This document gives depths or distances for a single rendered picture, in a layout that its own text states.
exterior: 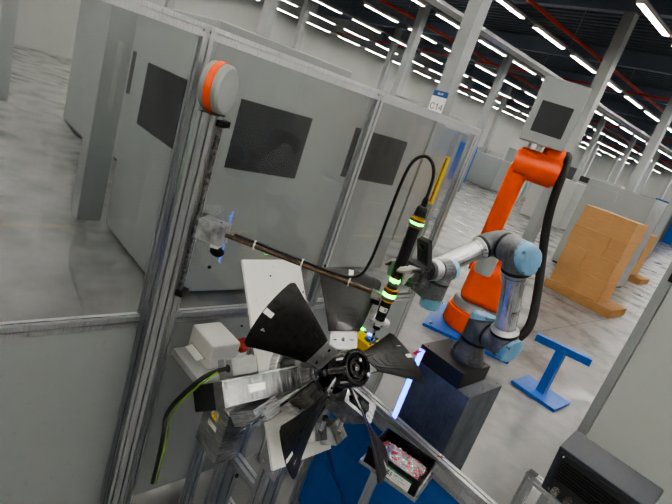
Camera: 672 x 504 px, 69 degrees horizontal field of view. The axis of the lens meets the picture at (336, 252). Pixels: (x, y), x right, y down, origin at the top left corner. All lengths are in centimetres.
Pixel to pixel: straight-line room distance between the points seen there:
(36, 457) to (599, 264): 863
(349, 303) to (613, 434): 201
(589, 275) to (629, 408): 644
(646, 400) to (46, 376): 283
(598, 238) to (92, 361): 852
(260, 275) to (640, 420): 226
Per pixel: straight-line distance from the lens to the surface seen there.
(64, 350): 197
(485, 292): 549
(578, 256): 959
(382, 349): 181
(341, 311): 167
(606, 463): 175
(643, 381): 317
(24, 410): 208
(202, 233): 168
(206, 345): 199
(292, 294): 145
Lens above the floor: 197
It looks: 17 degrees down
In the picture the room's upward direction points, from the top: 19 degrees clockwise
